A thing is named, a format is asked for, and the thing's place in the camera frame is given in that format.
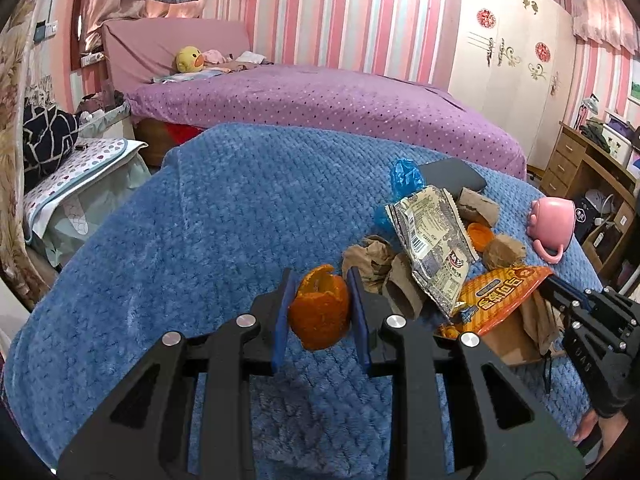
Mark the brown paper tube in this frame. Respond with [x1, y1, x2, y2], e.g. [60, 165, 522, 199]
[382, 252, 426, 320]

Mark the black box under desk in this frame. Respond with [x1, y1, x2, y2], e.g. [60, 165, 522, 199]
[574, 196, 600, 244]

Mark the blue plastic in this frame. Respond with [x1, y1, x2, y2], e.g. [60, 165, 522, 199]
[374, 158, 426, 233]

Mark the right hand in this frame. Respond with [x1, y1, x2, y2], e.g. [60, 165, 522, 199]
[572, 406, 629, 456]

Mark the wooden desk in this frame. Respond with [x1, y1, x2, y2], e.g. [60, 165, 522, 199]
[540, 124, 639, 282]

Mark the polka dot covered box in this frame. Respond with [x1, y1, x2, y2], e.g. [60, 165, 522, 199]
[24, 138, 151, 268]

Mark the brown cardboard tube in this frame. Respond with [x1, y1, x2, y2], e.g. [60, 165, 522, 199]
[457, 188, 500, 228]

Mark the white wardrobe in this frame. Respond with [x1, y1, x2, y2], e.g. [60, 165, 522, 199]
[448, 0, 575, 169]

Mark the orange snack bag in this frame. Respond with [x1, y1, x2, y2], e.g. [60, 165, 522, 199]
[436, 266, 553, 339]

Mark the black smartphone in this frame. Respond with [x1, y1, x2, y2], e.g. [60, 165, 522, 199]
[419, 158, 487, 200]

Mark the black patterned bag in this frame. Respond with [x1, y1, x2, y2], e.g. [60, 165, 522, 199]
[23, 103, 79, 193]

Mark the small orange peel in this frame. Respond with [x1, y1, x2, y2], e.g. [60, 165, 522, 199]
[466, 222, 495, 252]

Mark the purple dotted bed cover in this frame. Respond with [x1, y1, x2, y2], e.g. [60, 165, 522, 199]
[126, 65, 527, 179]

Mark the brown paper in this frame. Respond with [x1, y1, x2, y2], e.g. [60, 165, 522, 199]
[342, 235, 396, 294]

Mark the yellow duck plush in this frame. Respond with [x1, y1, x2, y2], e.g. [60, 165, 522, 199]
[175, 46, 205, 74]

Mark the white storage box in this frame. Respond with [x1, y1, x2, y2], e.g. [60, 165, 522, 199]
[602, 125, 632, 167]

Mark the pink mug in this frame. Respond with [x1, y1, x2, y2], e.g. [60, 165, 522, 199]
[526, 196, 576, 264]

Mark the blue fluffy blanket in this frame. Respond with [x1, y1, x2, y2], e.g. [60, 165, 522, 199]
[3, 122, 604, 480]

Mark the orange peel cup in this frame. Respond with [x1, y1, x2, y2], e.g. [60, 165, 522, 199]
[288, 264, 350, 351]

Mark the tan phone case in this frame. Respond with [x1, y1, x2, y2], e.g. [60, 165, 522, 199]
[482, 292, 565, 367]

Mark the pink headboard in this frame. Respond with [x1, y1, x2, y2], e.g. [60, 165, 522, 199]
[101, 18, 250, 93]

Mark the brown paper ball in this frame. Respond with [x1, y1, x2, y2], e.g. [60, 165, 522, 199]
[483, 234, 526, 271]

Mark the silver snack wrapper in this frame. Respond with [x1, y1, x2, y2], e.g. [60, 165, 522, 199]
[385, 185, 480, 318]

